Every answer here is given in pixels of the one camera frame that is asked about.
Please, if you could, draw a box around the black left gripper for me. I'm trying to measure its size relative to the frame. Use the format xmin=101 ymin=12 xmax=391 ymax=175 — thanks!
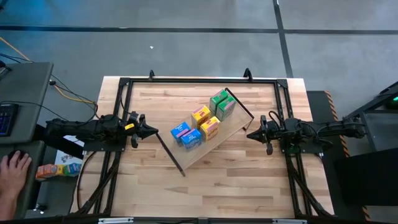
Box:
xmin=123 ymin=113 xmax=160 ymax=149

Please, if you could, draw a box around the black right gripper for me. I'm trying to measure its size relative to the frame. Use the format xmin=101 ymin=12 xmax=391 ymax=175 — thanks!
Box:
xmin=246 ymin=114 xmax=281 ymax=157

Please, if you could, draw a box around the blue mini cereal box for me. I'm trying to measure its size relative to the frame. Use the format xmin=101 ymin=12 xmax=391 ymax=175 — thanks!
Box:
xmin=170 ymin=121 xmax=192 ymax=144
xmin=180 ymin=128 xmax=203 ymax=152

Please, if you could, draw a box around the green mini cereal box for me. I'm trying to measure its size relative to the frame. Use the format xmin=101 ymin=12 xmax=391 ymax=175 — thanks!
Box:
xmin=209 ymin=89 xmax=230 ymax=114
xmin=216 ymin=95 xmax=237 ymax=122

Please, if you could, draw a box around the yellow mini cereal box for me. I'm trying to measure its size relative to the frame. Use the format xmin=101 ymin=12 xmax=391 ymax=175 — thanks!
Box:
xmin=200 ymin=116 xmax=221 ymax=142
xmin=191 ymin=105 xmax=212 ymax=127

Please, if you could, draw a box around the person's forearm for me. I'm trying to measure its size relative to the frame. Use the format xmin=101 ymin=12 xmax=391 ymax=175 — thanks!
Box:
xmin=0 ymin=192 xmax=20 ymax=222

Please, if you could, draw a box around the colourful cereal box pack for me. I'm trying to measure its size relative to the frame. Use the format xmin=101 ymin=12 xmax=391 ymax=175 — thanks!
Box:
xmin=35 ymin=162 xmax=82 ymax=181

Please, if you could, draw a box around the white printed paper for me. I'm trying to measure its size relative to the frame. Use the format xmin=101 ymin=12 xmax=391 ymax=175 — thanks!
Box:
xmin=54 ymin=136 xmax=87 ymax=166

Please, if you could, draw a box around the large black box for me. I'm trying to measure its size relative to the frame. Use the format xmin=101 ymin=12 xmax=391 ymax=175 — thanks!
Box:
xmin=334 ymin=147 xmax=398 ymax=207

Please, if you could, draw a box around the black metal stand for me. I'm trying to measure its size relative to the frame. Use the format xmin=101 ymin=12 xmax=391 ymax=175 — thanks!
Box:
xmin=343 ymin=81 xmax=398 ymax=153

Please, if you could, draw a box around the grey desk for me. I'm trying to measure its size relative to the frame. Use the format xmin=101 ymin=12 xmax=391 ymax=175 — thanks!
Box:
xmin=0 ymin=61 xmax=54 ymax=220

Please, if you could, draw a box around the black computer mouse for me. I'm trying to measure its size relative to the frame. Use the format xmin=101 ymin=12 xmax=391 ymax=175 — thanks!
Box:
xmin=7 ymin=149 xmax=29 ymax=162

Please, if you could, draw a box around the black keyboard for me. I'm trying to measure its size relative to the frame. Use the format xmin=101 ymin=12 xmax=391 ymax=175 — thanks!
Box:
xmin=0 ymin=103 xmax=19 ymax=138

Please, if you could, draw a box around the person's hand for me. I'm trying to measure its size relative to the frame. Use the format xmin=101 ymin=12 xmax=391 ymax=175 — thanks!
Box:
xmin=0 ymin=154 xmax=33 ymax=200

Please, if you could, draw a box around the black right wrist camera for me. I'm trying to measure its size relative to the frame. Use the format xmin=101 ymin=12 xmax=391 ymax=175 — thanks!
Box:
xmin=266 ymin=119 xmax=282 ymax=134

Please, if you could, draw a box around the wooden shelf black metal frame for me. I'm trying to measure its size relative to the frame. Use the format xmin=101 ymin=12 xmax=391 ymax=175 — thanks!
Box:
xmin=155 ymin=88 xmax=255 ymax=177

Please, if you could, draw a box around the black aluminium table frame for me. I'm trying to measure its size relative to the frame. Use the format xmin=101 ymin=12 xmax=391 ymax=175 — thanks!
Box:
xmin=71 ymin=77 xmax=335 ymax=218

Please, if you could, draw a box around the thin black cable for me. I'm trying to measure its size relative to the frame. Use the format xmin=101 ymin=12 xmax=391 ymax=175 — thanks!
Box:
xmin=0 ymin=52 xmax=99 ymax=121

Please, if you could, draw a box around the silver edge bracket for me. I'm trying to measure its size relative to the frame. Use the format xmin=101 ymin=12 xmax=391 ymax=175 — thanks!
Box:
xmin=98 ymin=217 xmax=134 ymax=224
xmin=272 ymin=218 xmax=308 ymax=224

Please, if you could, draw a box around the yellow floor cable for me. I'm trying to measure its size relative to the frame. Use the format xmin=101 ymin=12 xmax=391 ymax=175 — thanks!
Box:
xmin=0 ymin=36 xmax=95 ymax=105

